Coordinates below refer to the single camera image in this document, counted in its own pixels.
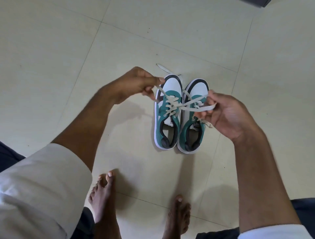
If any person's left hand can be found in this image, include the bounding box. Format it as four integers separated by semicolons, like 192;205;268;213
108;66;166;105

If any person's right hand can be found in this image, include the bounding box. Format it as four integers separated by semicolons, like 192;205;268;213
194;90;260;144

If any white shoelace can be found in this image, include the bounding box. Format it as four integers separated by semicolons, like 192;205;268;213
156;64;214;129
155;85;217;117

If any person's left forearm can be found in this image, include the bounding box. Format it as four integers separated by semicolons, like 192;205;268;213
51;85;118;173

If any person's right forearm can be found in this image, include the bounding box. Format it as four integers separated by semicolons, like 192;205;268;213
232;128;302;234

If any green white sneaker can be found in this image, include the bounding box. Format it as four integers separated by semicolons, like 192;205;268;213
154;74;184;151
177;78;210;155

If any dark furniture base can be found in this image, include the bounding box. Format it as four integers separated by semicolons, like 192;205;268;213
242;0;272;8

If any person's left foot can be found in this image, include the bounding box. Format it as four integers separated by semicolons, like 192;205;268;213
88;170;122;239

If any person's foot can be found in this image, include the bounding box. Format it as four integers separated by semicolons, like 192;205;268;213
162;195;192;239
88;170;122;239

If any person's right foot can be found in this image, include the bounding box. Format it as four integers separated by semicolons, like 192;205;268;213
162;195;192;239

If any cream shirt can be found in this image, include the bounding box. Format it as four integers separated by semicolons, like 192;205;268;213
0;143;313;239

